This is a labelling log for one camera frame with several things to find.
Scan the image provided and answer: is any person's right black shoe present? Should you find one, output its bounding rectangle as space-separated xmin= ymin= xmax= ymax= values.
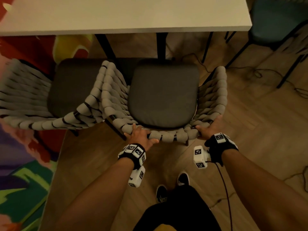
xmin=177 ymin=172 xmax=190 ymax=187

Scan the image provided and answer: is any person's left black shoe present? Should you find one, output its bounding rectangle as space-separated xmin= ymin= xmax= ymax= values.
xmin=156 ymin=184 xmax=168 ymax=204

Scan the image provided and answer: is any person's right forearm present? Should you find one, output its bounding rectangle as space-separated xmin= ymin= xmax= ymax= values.
xmin=221 ymin=149 xmax=308 ymax=231

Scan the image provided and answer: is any person's left hand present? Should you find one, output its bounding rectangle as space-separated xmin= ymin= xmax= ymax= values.
xmin=124 ymin=123 xmax=160 ymax=152

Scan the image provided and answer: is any white table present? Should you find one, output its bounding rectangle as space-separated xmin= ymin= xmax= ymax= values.
xmin=0 ymin=0 xmax=252 ymax=61

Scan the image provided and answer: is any person's right hand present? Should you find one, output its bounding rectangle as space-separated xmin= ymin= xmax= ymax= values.
xmin=195 ymin=115 xmax=224 ymax=140

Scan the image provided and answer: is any long black floor cable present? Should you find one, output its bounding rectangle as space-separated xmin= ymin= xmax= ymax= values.
xmin=166 ymin=53 xmax=308 ymax=99

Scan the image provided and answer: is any black white wrist camera rig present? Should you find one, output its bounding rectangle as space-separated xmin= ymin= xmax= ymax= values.
xmin=193 ymin=133 xmax=239 ymax=169
xmin=117 ymin=143 xmax=147 ymax=188

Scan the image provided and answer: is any person's left forearm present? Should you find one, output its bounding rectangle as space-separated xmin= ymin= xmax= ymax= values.
xmin=54 ymin=157 xmax=135 ymax=231

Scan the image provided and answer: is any teal cushion woven chair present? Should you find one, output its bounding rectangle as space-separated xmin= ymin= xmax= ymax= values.
xmin=225 ymin=0 xmax=308 ymax=89

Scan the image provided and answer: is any black wrist rig cable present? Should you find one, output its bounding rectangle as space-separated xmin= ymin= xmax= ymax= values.
xmin=207 ymin=161 xmax=233 ymax=231

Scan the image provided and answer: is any person's black shoe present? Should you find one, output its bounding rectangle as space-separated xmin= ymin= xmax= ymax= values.
xmin=177 ymin=172 xmax=190 ymax=187
xmin=156 ymin=184 xmax=168 ymax=204

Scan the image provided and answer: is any grey cushion woven chair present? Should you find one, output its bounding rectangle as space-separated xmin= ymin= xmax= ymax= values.
xmin=0 ymin=57 xmax=116 ymax=137
xmin=100 ymin=59 xmax=228 ymax=145

